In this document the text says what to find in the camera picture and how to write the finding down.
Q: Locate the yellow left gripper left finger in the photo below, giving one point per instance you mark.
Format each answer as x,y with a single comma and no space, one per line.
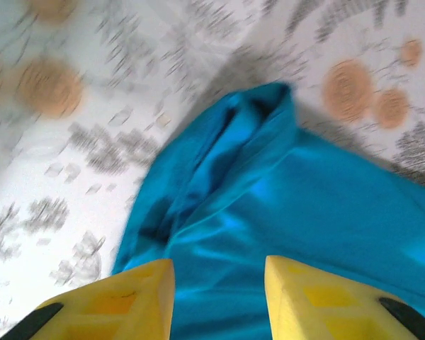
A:
120,304

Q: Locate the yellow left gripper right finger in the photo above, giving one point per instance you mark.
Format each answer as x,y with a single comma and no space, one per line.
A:
333,304

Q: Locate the blue t-shirt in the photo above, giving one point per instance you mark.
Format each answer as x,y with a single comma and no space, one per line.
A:
269,184

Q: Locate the floral tablecloth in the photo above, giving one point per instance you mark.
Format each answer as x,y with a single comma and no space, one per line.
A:
74,159

